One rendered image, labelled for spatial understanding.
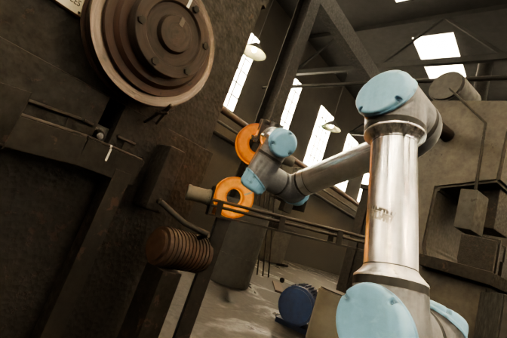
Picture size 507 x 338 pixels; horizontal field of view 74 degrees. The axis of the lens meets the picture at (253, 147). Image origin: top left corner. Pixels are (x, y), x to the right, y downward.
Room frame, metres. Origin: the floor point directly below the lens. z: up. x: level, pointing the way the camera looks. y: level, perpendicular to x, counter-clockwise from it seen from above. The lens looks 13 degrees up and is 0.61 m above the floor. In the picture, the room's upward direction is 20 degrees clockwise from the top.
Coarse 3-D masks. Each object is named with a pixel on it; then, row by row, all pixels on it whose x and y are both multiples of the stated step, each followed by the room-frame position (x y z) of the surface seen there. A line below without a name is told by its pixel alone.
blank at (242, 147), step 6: (246, 126) 1.16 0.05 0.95; (252, 126) 1.16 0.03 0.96; (240, 132) 1.15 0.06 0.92; (246, 132) 1.16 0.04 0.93; (252, 132) 1.16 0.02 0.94; (240, 138) 1.15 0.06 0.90; (246, 138) 1.16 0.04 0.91; (240, 144) 1.15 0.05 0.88; (246, 144) 1.16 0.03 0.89; (240, 150) 1.16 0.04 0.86; (246, 150) 1.16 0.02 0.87; (240, 156) 1.17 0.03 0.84; (246, 156) 1.16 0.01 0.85; (252, 156) 1.17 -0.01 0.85; (246, 162) 1.18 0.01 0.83
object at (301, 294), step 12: (288, 288) 2.78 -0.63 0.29; (300, 288) 2.74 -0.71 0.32; (312, 288) 2.99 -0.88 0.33; (288, 300) 2.75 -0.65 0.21; (300, 300) 2.71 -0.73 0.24; (312, 300) 2.70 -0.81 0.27; (288, 312) 2.74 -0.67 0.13; (300, 312) 2.70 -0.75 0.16; (288, 324) 2.86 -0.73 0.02; (300, 324) 2.71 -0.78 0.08
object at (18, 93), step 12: (0, 84) 0.66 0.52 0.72; (0, 96) 0.66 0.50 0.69; (12, 96) 0.65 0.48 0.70; (24, 96) 0.65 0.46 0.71; (0, 108) 0.65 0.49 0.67; (12, 108) 0.65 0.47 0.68; (24, 108) 0.65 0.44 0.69; (0, 120) 0.65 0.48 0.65; (12, 120) 0.65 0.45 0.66; (0, 132) 0.65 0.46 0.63; (0, 144) 0.64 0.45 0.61
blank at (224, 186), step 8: (224, 184) 1.25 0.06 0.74; (232, 184) 1.26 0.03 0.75; (240, 184) 1.27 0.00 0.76; (216, 192) 1.25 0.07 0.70; (224, 192) 1.25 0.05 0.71; (240, 192) 1.29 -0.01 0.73; (248, 192) 1.28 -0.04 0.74; (224, 200) 1.26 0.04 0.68; (240, 200) 1.30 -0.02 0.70; (248, 200) 1.28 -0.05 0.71; (240, 208) 1.28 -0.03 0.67; (224, 216) 1.29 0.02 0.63; (232, 216) 1.27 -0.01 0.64; (240, 216) 1.28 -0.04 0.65
